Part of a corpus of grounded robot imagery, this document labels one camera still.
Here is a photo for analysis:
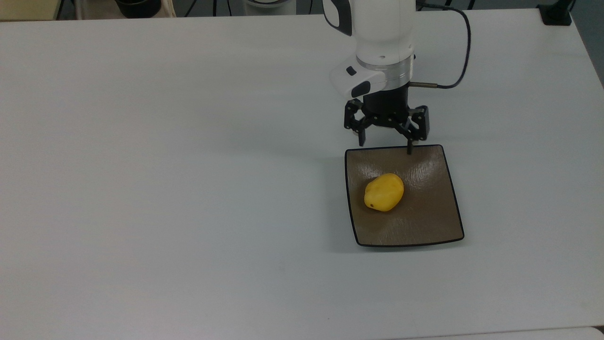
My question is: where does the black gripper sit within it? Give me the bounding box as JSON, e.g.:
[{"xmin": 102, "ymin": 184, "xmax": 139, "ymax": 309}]
[{"xmin": 343, "ymin": 87, "xmax": 430, "ymax": 155}]

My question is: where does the yellow potato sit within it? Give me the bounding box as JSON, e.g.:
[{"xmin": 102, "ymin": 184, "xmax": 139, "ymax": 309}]
[{"xmin": 363, "ymin": 173, "xmax": 405, "ymax": 213}]

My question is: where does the brown square ceramic plate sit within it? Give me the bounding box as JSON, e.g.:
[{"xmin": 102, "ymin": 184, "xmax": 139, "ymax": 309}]
[{"xmin": 344, "ymin": 144, "xmax": 465, "ymax": 248}]

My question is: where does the white round container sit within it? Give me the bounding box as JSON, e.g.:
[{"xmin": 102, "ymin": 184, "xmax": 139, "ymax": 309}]
[{"xmin": 242, "ymin": 0, "xmax": 299, "ymax": 16}]

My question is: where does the black table clamp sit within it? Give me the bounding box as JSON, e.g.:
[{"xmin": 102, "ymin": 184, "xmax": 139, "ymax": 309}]
[{"xmin": 537, "ymin": 0, "xmax": 575, "ymax": 26}]

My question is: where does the black bucket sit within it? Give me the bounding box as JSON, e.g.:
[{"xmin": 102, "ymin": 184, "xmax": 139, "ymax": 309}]
[{"xmin": 115, "ymin": 0, "xmax": 162, "ymax": 19}]

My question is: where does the beige wooden board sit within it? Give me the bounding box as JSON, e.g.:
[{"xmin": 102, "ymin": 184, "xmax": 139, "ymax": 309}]
[{"xmin": 0, "ymin": 0, "xmax": 63, "ymax": 22}]

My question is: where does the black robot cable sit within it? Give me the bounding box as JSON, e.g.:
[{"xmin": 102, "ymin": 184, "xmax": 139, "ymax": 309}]
[{"xmin": 409, "ymin": 1, "xmax": 472, "ymax": 90}]

